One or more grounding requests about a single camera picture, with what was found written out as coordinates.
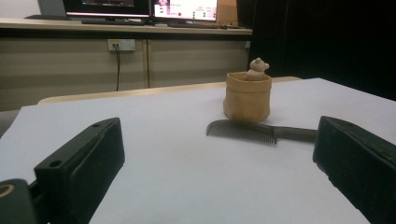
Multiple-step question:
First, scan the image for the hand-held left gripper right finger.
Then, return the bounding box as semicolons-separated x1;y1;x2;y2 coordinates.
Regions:
312;116;396;224

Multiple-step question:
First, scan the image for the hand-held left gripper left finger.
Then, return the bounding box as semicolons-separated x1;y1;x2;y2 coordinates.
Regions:
34;117;126;224

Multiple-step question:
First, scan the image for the black comb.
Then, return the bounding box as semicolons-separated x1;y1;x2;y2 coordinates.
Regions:
205;119;318;146

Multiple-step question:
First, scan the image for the tan round pot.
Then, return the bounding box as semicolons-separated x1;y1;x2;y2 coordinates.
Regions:
222;71;273;123

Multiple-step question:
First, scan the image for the beige wooden desk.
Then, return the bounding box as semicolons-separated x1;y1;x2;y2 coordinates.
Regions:
0;17;253;112

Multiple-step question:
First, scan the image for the white table mat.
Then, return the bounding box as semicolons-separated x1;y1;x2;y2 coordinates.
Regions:
0;77;396;224

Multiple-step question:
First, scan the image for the black curtain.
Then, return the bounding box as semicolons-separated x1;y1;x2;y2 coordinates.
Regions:
236;0;396;101

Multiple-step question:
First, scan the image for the small beige bear figurine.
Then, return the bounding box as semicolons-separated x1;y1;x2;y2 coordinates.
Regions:
246;57;271;82

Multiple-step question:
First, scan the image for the black keyboard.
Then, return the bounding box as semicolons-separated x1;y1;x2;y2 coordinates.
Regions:
81;19;146;26

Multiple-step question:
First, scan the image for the dark screen monitor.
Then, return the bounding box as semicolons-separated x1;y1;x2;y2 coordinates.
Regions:
63;0;152;19

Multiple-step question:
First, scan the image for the bright screen monitor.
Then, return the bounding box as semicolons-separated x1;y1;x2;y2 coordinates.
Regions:
151;0;219;22

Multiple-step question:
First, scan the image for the brown box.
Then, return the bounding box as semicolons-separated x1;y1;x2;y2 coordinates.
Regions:
217;0;239;27

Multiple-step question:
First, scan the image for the black power cable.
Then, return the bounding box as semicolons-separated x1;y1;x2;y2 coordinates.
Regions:
114;44;122;92

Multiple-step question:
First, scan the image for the white wall outlet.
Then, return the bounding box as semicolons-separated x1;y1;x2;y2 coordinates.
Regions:
107;38;136;52

